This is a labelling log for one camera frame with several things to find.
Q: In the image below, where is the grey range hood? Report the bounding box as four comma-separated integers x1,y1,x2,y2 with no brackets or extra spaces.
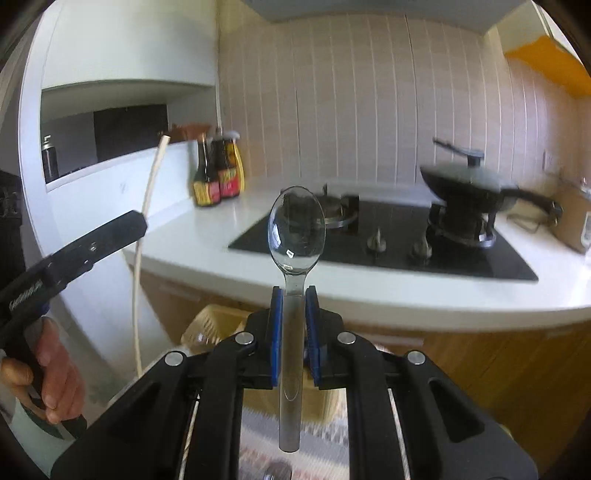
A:
241,0,533,25

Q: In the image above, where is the round gas burner grate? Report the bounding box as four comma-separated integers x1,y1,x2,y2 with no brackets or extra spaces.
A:
320,182,360,230

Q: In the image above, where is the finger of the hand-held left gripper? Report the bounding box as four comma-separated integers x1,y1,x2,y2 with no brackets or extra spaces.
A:
45,210,149,292

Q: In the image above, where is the clear plastic spoon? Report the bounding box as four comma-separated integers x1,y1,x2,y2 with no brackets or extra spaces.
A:
267,186,327,453

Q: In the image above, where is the yellow wall cabinet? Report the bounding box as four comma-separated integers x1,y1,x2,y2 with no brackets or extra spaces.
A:
505,36,591,99

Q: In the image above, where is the dark sauce bottle red label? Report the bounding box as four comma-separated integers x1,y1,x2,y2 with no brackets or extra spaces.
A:
211,130,241,200

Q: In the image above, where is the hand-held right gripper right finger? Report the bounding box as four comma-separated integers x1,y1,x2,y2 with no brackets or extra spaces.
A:
304,285,539,480

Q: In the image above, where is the wooden base cabinet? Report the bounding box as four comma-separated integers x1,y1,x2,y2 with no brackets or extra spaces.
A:
139,270,591,462

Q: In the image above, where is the person's left hand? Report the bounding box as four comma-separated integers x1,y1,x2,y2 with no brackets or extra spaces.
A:
0,318,87,426

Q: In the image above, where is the dark thermos flask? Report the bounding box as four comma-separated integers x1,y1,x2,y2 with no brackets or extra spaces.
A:
42,136,59,184

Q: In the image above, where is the patterned woven rug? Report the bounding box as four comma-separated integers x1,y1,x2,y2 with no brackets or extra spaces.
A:
185,406,354,480

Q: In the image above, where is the black glass gas cooktop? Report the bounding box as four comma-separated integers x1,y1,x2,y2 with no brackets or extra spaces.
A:
228,193,539,281

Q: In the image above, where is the dark sauce bottle yellow label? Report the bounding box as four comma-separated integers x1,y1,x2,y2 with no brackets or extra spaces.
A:
193,134,221,207

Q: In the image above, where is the black wok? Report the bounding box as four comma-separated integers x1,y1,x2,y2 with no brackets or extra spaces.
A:
420,165,563,220

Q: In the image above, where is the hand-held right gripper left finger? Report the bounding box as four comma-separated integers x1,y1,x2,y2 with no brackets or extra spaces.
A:
51,285,284,480

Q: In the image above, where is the glass wok lid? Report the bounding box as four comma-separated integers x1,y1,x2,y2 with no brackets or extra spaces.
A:
433,137,503,193

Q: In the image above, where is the black wok pan support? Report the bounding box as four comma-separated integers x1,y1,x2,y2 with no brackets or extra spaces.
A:
427,202,498,248

